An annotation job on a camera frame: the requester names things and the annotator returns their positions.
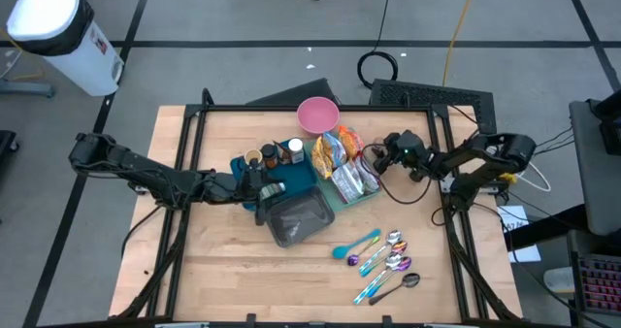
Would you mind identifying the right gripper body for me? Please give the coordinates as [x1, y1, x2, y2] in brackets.
[374, 132, 402, 175]

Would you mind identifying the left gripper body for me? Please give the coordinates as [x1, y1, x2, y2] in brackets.
[240, 160, 268, 226]

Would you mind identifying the green herb spice jar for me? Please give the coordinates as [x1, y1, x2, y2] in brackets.
[261, 181, 288, 202]

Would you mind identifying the white red ramen packet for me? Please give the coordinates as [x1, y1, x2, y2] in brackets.
[355, 153, 383, 196]

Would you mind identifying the orange ramen packet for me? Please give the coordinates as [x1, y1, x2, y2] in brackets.
[338, 124, 366, 160]

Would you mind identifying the black lid amber jar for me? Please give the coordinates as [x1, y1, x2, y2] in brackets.
[260, 143, 280, 170]

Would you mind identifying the tan lid spice jar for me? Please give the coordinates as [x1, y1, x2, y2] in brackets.
[244, 148, 264, 170]

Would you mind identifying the white lid spice jar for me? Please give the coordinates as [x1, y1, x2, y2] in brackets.
[287, 137, 306, 165]

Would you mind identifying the silver spoon teal handle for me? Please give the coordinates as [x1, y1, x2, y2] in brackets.
[358, 229, 403, 277]
[352, 252, 403, 306]

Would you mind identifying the teal plastic spoon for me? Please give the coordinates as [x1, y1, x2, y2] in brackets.
[332, 222, 379, 261]

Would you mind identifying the blue plastic bin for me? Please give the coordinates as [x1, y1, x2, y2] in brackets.
[228, 141, 321, 213]

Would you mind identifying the grey translucent plastic bin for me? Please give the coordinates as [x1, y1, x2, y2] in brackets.
[263, 185, 337, 249]

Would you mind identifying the light green plastic bin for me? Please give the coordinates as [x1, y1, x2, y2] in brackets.
[303, 137, 385, 213]

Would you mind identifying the pink bowl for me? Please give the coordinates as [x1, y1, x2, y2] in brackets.
[296, 95, 342, 136]

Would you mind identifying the rainbow metal spoon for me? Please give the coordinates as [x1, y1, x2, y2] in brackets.
[362, 240, 409, 279]

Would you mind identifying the black computer tower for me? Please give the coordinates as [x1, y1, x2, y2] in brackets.
[245, 77, 340, 107]

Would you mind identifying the small iridescent purple spoon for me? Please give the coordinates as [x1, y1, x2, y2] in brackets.
[345, 234, 382, 267]

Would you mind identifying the purple metal spoon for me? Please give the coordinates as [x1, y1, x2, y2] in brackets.
[366, 255, 413, 299]

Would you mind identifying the dark steel spoon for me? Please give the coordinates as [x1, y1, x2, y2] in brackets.
[368, 272, 422, 307]

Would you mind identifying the white paper sheet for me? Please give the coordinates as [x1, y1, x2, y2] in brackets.
[495, 204, 543, 264]

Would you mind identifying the black desk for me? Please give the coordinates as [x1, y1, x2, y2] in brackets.
[503, 204, 621, 328]

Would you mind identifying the white computer mouse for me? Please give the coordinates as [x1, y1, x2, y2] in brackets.
[542, 266, 577, 295]

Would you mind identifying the black desk device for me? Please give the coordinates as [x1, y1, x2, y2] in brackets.
[586, 88, 621, 157]

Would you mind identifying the white trash can black bag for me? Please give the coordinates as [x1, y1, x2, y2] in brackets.
[5, 0, 126, 98]

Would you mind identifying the grey metal stand base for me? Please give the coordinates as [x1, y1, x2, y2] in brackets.
[0, 78, 55, 99]

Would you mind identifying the RGB backlit keyboard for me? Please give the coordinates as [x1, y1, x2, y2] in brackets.
[572, 252, 621, 315]

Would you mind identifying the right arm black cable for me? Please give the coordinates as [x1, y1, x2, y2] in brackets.
[361, 143, 433, 207]

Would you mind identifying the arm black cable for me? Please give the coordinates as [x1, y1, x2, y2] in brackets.
[119, 202, 166, 259]
[361, 143, 433, 207]

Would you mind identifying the black coiled hanging cable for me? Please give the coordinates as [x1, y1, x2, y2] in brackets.
[356, 0, 400, 90]

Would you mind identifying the black aluminium table frame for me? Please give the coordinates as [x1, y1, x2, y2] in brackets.
[109, 87, 525, 328]

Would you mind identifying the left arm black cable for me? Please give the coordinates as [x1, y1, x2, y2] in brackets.
[119, 202, 166, 259]

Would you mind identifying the yellow hanging cable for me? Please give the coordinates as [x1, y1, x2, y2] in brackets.
[441, 0, 479, 87]

